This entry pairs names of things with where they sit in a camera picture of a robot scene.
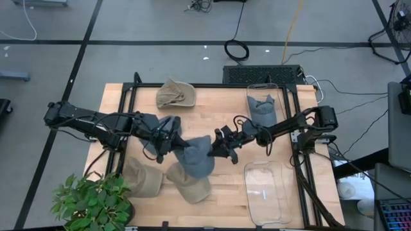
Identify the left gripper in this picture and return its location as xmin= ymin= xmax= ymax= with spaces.
xmin=150 ymin=121 xmax=191 ymax=164

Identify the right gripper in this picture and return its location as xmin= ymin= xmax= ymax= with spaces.
xmin=207 ymin=124 xmax=247 ymax=165

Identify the beige cap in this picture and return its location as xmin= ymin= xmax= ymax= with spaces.
xmin=165 ymin=162 xmax=212 ymax=205
xmin=123 ymin=157 xmax=164 ymax=198
xmin=155 ymin=78 xmax=197 ymax=109

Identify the clear plastic bin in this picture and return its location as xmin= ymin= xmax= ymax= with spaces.
xmin=243 ymin=160 xmax=293 ymax=227
xmin=246 ymin=82 xmax=280 ymax=129

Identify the black computer tower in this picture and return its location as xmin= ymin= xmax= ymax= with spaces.
xmin=222 ymin=64 xmax=305 ymax=85

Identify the green potted plant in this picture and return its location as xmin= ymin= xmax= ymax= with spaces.
xmin=50 ymin=171 xmax=136 ymax=231

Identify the white round object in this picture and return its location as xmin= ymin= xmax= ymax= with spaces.
xmin=357 ymin=198 xmax=375 ymax=219
xmin=337 ymin=181 xmax=356 ymax=200

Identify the black desk leg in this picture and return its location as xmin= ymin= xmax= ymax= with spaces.
xmin=332 ymin=147 xmax=389 ymax=180

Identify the grey desk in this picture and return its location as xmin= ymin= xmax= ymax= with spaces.
xmin=387 ymin=81 xmax=411 ymax=173
xmin=373 ymin=162 xmax=411 ymax=231

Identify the grey furniture foot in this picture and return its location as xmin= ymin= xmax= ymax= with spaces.
xmin=0 ymin=70 xmax=31 ymax=82

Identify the black floor object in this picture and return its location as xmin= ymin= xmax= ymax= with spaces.
xmin=0 ymin=98 xmax=13 ymax=123

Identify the rainbow backlit keyboard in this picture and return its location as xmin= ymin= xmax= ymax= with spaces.
xmin=378 ymin=198 xmax=411 ymax=231

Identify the black desk device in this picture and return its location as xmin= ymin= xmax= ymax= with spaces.
xmin=398 ymin=74 xmax=411 ymax=116

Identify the grey cart base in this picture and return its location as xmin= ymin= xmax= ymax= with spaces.
xmin=12 ymin=0 xmax=69 ymax=7

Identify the black floor fan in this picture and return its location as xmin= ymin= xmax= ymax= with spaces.
xmin=368 ymin=0 xmax=411 ymax=65

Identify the black aluminium table frame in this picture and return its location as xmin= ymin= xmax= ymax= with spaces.
xmin=105 ymin=72 xmax=346 ymax=230

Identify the coiled black cable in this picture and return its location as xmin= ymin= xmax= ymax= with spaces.
xmin=223 ymin=1 xmax=250 ymax=62

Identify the white cable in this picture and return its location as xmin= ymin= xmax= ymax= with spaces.
xmin=304 ymin=75 xmax=325 ymax=104
xmin=0 ymin=0 xmax=38 ymax=42

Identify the thick black cable bundle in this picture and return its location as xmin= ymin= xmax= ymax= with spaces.
xmin=290 ymin=153 xmax=346 ymax=229

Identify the yellow cable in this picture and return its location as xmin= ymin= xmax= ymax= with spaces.
xmin=281 ymin=0 xmax=304 ymax=65

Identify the tangle of black cables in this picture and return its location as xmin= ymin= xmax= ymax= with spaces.
xmin=184 ymin=0 xmax=213 ymax=13

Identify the thin grey floor cable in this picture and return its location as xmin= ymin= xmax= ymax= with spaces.
xmin=282 ymin=46 xmax=370 ymax=65

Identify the thin black floor cable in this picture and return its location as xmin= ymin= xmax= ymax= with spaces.
xmin=310 ymin=78 xmax=389 ymax=96

